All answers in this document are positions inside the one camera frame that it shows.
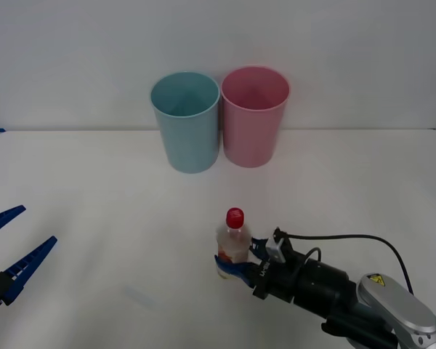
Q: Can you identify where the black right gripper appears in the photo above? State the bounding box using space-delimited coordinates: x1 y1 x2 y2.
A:
214 236 307 303

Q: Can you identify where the clear bottle with red cap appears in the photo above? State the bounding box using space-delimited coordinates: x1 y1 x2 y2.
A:
216 207 255 280

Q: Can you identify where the pink plastic bin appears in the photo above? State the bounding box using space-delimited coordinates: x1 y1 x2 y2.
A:
219 65 291 169

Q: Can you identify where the pale blue plastic bin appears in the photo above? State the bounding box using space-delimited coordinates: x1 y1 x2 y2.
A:
150 71 221 175

